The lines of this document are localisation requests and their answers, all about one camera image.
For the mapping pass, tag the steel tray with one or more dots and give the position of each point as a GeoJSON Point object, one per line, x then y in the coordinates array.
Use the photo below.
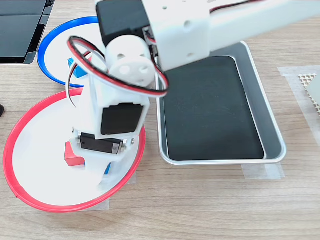
{"type": "Point", "coordinates": [271, 125]}

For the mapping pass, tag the black mat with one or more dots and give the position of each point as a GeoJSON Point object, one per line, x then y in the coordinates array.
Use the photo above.
{"type": "Point", "coordinates": [212, 112]}

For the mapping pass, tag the red-rimmed white plate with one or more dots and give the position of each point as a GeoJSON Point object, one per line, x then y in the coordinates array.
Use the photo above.
{"type": "Point", "coordinates": [37, 162]}

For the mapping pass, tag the blue cube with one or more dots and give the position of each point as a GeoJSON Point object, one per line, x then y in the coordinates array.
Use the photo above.
{"type": "Point", "coordinates": [108, 169]}
{"type": "Point", "coordinates": [80, 73]}

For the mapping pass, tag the blue-rimmed white plate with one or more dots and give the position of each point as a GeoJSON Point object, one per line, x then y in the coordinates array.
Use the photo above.
{"type": "Point", "coordinates": [50, 50]}

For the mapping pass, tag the black electronic device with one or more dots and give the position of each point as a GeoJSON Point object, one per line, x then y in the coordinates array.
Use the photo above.
{"type": "Point", "coordinates": [17, 35]}

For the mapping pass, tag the red cube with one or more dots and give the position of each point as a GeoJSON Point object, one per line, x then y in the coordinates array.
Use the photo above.
{"type": "Point", "coordinates": [73, 156]}

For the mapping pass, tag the small black object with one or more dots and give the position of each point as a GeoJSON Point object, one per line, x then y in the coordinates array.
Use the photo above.
{"type": "Point", "coordinates": [1, 111]}

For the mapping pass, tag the clear tape strip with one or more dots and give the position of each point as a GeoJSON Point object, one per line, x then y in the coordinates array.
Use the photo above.
{"type": "Point", "coordinates": [132, 178]}
{"type": "Point", "coordinates": [265, 171]}
{"type": "Point", "coordinates": [100, 206]}

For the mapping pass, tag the pale perforated plate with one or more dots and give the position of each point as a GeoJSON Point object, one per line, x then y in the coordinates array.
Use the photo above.
{"type": "Point", "coordinates": [308, 80]}

